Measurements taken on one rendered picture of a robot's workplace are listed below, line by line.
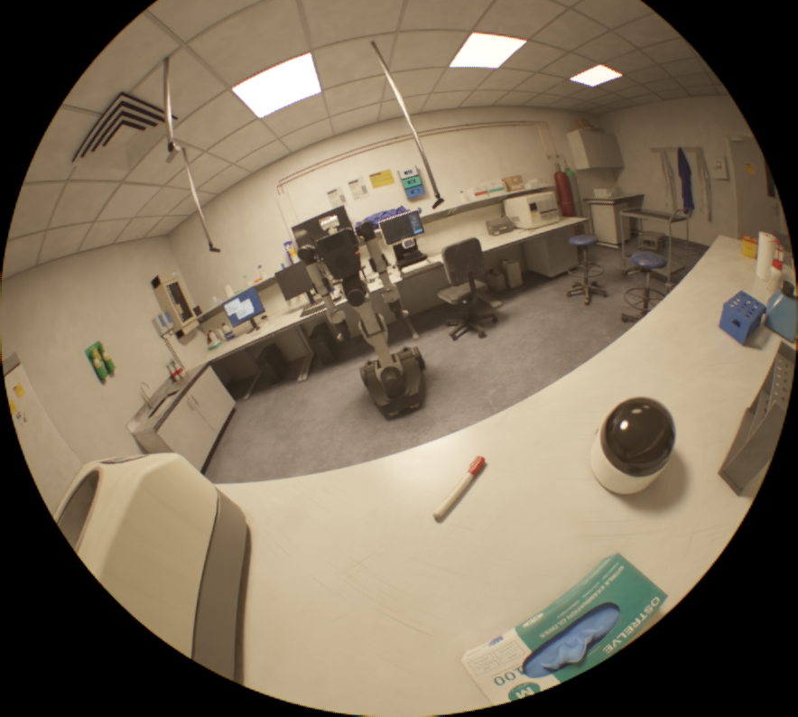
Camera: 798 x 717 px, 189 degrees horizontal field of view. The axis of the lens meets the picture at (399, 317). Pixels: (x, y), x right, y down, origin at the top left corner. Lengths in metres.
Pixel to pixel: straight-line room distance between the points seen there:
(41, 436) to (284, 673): 1.92
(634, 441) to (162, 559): 0.68
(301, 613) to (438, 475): 0.37
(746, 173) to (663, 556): 5.26
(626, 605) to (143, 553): 0.60
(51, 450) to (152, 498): 1.76
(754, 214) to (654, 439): 5.19
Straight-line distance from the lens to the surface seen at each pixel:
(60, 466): 2.21
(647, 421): 0.41
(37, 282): 3.25
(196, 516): 0.53
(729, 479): 0.59
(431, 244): 3.25
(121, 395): 3.16
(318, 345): 2.95
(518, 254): 3.89
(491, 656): 0.37
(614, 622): 0.41
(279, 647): 0.56
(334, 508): 0.53
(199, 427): 2.91
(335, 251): 1.50
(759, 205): 5.46
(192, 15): 1.59
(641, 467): 0.41
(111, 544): 0.46
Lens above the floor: 1.32
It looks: 22 degrees down
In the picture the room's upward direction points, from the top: 20 degrees counter-clockwise
